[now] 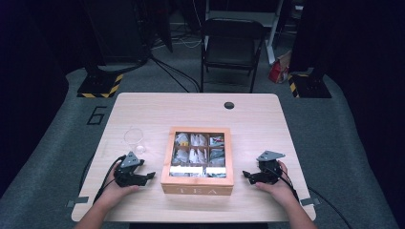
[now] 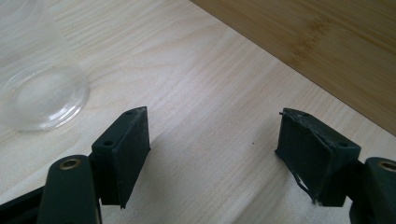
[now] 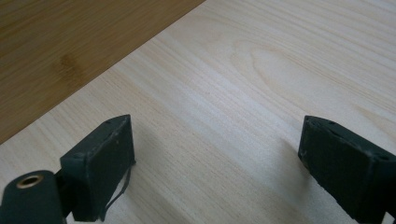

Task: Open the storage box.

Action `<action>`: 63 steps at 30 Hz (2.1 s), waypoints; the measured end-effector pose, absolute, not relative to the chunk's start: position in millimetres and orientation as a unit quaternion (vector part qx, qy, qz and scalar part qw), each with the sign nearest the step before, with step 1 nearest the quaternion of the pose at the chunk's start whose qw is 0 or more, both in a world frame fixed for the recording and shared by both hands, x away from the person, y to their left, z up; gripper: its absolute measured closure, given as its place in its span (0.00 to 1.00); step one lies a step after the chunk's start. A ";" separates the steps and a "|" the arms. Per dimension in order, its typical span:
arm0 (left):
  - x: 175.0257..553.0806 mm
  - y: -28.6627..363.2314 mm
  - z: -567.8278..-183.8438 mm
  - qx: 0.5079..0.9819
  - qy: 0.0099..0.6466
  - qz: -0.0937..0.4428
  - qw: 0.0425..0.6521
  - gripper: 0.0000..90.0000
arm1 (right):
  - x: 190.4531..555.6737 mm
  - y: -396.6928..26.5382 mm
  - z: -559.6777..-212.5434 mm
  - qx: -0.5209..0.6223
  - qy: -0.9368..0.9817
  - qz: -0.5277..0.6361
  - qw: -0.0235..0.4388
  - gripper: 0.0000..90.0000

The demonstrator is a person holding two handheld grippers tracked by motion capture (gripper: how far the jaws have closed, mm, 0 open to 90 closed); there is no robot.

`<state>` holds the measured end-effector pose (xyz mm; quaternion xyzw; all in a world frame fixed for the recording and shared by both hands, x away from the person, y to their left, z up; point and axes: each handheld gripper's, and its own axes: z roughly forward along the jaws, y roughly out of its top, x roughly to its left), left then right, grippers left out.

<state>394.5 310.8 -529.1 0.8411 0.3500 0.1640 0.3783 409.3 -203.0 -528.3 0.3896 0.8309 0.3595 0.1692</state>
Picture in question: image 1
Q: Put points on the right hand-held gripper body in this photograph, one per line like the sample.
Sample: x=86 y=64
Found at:
x=270 y=171

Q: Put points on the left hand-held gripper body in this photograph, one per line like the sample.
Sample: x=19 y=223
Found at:
x=127 y=176

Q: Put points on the wooden tea box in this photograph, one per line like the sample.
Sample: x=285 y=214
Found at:
x=197 y=183

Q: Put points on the person's right hand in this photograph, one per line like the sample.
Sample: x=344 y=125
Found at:
x=281 y=189

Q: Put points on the person's left hand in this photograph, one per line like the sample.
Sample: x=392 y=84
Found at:
x=113 y=194

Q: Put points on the grey tea bags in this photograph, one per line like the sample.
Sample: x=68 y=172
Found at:
x=217 y=157

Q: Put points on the white tea bags, yellow tags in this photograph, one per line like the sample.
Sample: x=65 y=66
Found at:
x=182 y=139

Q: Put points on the grey tape strip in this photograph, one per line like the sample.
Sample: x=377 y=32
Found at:
x=78 y=201
x=310 y=201

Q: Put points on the red and green tea bags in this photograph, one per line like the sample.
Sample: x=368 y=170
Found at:
x=216 y=141

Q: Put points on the black table grommet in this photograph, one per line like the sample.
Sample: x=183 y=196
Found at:
x=229 y=105

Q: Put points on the black stand base, striped edge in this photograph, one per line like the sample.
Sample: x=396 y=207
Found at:
x=310 y=86
x=100 y=84

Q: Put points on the red bag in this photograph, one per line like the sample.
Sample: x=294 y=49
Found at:
x=278 y=71

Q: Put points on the black folding chair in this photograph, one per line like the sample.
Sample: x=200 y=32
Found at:
x=230 y=51

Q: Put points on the dark cabinet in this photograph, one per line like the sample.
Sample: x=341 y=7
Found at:
x=117 y=28

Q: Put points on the dark curtain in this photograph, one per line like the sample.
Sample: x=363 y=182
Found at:
x=28 y=79
x=366 y=63

